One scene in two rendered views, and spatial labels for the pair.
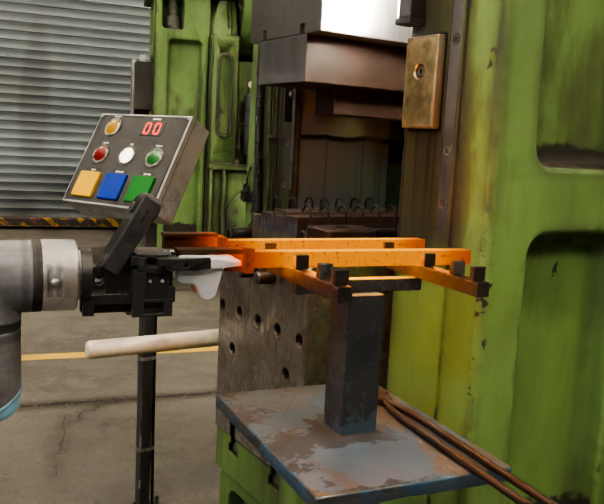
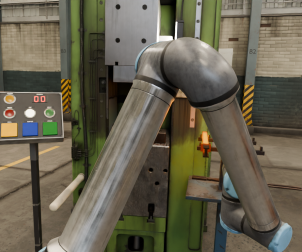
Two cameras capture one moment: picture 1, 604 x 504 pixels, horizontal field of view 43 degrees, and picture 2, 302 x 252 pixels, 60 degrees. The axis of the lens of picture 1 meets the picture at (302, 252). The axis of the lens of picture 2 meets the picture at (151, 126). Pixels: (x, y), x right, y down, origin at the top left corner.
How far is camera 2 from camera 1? 142 cm
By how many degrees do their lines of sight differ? 54
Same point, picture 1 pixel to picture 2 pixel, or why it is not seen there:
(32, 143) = not seen: outside the picture
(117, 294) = not seen: hidden behind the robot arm
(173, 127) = (52, 98)
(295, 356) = (163, 176)
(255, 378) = (136, 189)
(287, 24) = (133, 61)
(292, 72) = not seen: hidden behind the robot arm
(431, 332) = (189, 156)
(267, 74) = (120, 78)
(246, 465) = (131, 221)
